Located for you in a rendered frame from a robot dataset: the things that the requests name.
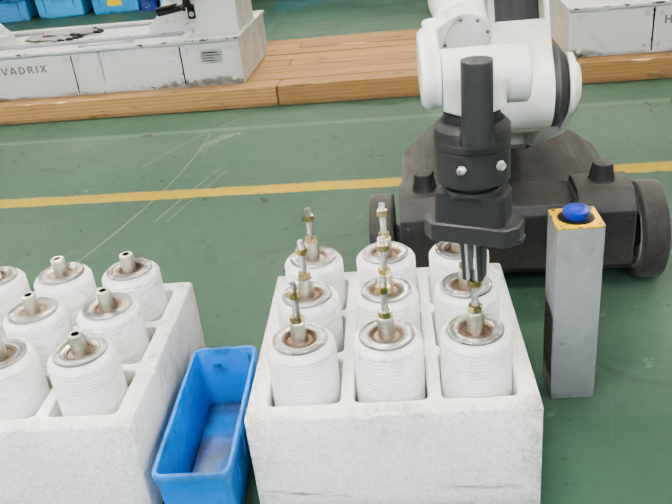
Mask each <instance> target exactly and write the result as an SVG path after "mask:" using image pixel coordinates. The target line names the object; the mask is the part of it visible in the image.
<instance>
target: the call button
mask: <svg viewBox="0 0 672 504"><path fill-rule="evenodd" d="M590 211H591V209H590V207H589V206H587V205H585V204H582V203H570V204H567V205H565V206H564V207H563V209H562V213H563V215H565V218H566V219H568V220H571V221H583V220H585V219H587V216H589V215H590Z"/></svg>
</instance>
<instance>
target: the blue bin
mask: <svg viewBox="0 0 672 504"><path fill-rule="evenodd" d="M257 360H258V352H257V348H256V347H254V346H251V345H247V346H231V347H215V348H202V349H198V350H196V351H195V352H194V353H193V354H192V356H191V359H190V362H189V365H188V368H187V371H186V374H185V376H184V379H183V382H182V385H181V388H180V391H179V394H178V396H177V399H176V402H175V405H174V408H173V411H172V414H171V417H170V419H169V422H168V425H167V428H166V431H165V434H164V437H163V439H162V442H161V445H160V448H159V451H158V454H157V457H156V459H155V462H154V465H153V468H152V473H151V474H152V478H153V480H154V482H155V483H156V484H158V486H159V489H160V492H161V495H162V498H163V501H164V504H245V499H246V494H247V488H248V483H249V478H250V472H251V467H252V458H251V453H250V448H249V443H248V438H247V432H246V427H245V422H244V419H245V415H246V411H247V408H248V402H249V398H250V394H251V390H252V386H253V381H254V377H255V373H256V369H257Z"/></svg>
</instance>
